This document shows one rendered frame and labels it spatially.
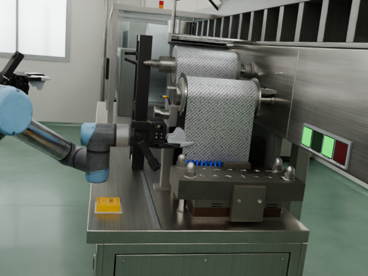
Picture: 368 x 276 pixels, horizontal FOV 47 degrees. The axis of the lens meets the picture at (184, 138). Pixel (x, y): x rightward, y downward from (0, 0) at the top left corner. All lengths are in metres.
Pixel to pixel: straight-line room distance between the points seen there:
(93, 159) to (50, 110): 5.70
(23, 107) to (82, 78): 5.84
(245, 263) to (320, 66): 0.62
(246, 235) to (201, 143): 0.35
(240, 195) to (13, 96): 0.68
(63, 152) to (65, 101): 5.59
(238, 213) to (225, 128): 0.31
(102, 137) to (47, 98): 5.70
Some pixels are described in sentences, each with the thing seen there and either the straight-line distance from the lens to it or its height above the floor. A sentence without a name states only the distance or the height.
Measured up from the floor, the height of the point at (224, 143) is 1.10.
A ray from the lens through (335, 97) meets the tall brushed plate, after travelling 1.17.
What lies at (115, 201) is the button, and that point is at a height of 0.92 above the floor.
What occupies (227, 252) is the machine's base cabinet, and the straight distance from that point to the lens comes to 1.29.
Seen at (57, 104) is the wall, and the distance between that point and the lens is 7.02.
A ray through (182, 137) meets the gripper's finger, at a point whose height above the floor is 1.12.
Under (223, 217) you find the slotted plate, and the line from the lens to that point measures 1.32.
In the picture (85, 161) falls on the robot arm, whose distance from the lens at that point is 1.40.
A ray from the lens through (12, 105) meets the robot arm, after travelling 1.10.
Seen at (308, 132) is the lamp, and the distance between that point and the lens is 1.27.
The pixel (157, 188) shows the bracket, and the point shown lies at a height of 0.91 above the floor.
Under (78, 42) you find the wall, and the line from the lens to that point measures 6.92.
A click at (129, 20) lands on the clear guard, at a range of 2.39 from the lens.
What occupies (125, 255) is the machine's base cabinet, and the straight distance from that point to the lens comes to 1.24.
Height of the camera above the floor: 1.41
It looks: 12 degrees down
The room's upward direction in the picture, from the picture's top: 5 degrees clockwise
